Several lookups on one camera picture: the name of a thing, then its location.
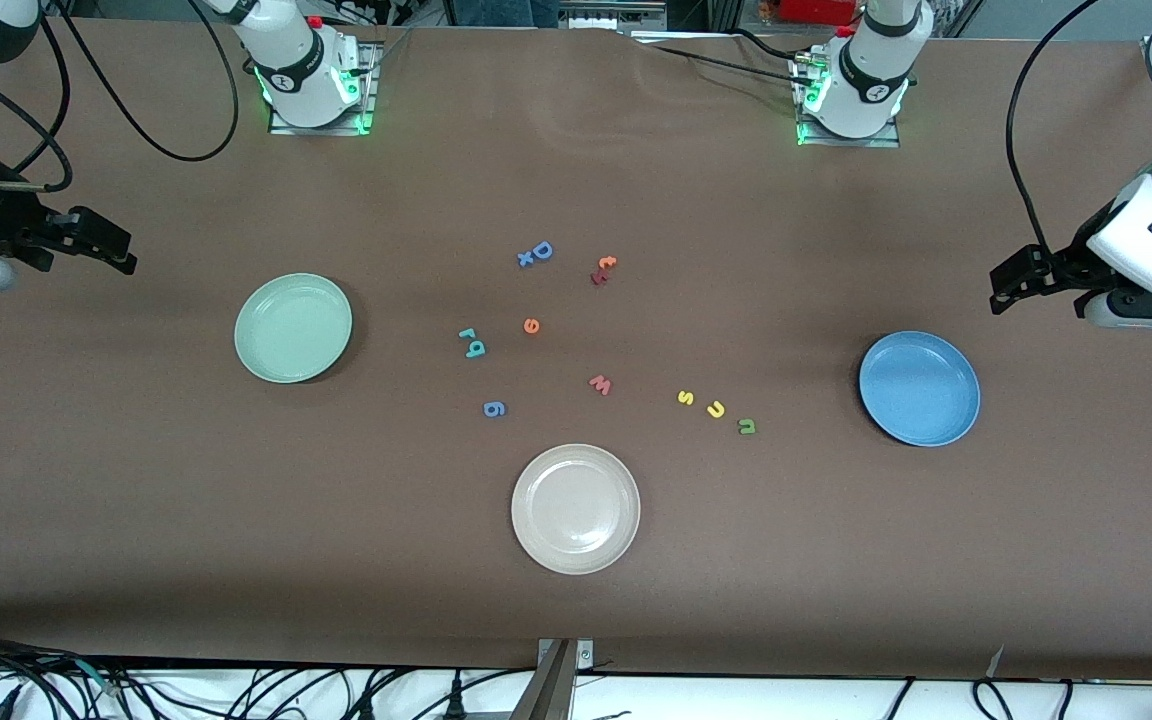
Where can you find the beige plate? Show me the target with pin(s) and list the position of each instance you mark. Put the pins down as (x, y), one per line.
(575, 509)

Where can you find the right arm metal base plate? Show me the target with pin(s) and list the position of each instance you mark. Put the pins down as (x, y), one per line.
(368, 95)

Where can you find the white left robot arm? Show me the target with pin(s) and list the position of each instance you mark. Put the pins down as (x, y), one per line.
(871, 75)

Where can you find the white paper tag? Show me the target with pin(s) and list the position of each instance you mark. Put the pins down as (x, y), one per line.
(996, 660)

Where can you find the metal table edge bracket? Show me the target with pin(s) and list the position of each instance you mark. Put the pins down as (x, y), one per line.
(558, 660)

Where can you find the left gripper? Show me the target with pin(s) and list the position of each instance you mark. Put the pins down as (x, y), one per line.
(1063, 266)

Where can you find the red box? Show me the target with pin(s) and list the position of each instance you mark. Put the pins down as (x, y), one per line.
(816, 10)

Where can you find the yellow letter u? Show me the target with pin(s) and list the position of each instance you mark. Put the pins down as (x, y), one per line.
(715, 408)

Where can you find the blue letter D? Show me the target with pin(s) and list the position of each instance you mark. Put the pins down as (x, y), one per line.
(542, 250)

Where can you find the red letter w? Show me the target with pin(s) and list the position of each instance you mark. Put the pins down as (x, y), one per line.
(600, 384)

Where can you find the green plate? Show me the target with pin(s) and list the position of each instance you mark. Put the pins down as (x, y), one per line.
(293, 328)

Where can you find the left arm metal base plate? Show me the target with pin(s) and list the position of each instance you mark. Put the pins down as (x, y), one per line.
(881, 142)

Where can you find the grey metal device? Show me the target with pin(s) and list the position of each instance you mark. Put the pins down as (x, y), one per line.
(611, 15)

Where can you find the blue plate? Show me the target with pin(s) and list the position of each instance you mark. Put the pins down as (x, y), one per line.
(919, 388)

